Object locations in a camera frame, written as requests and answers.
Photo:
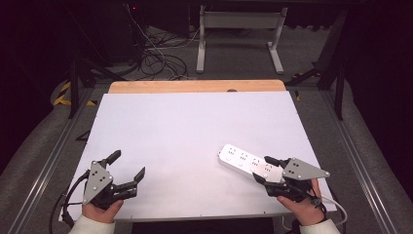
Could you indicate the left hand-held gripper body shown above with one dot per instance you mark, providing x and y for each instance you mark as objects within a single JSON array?
[{"x": 96, "y": 181}]

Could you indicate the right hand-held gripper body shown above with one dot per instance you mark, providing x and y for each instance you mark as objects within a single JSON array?
[{"x": 302, "y": 170}]

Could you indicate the white power strip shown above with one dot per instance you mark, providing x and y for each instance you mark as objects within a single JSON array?
[{"x": 246, "y": 161}]

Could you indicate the person's left hand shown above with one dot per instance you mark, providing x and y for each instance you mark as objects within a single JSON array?
[{"x": 101, "y": 213}]

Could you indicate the person's right hand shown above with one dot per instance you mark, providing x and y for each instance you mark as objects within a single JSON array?
[{"x": 303, "y": 209}]

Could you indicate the white table board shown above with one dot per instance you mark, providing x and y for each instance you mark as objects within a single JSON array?
[{"x": 181, "y": 136}]

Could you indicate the yellow black hazard tape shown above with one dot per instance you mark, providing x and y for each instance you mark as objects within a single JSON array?
[{"x": 65, "y": 96}]

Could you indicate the black metal stand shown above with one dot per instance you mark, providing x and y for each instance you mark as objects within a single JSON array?
[
  {"x": 331, "y": 74},
  {"x": 79, "y": 81}
]

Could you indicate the wooden table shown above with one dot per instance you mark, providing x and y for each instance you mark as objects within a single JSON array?
[{"x": 195, "y": 86}]

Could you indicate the small black triangular bracket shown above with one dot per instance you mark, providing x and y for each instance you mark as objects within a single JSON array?
[{"x": 83, "y": 136}]

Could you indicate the aluminium floor rail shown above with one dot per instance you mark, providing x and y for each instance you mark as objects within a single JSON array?
[
  {"x": 45, "y": 165},
  {"x": 357, "y": 162}
]

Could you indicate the white metal stand frame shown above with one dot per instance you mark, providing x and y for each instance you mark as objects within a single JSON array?
[{"x": 240, "y": 22}]

